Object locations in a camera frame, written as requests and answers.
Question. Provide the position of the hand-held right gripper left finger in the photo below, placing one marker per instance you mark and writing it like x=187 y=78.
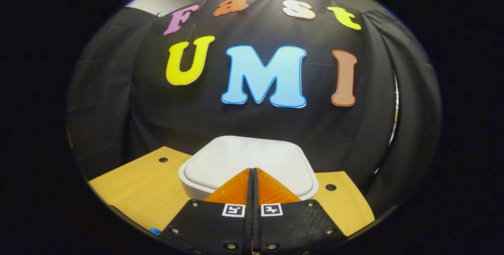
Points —
x=212 y=227

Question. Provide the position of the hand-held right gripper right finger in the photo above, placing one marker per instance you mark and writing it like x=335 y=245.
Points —
x=295 y=227

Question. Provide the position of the black backdrop cloth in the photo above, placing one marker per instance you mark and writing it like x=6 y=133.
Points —
x=157 y=109

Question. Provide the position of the white desktop garbage bin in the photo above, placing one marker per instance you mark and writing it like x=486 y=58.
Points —
x=244 y=160

